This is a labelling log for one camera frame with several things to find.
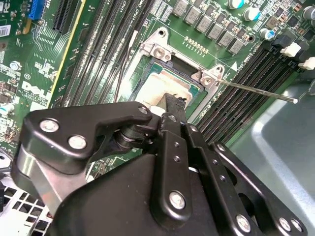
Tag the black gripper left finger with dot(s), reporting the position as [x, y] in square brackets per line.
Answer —
[73, 127]

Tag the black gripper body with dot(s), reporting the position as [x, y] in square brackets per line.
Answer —
[110, 201]

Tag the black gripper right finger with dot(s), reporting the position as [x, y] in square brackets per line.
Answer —
[208, 157]

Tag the silver square CPU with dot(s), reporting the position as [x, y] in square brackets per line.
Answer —
[167, 83]

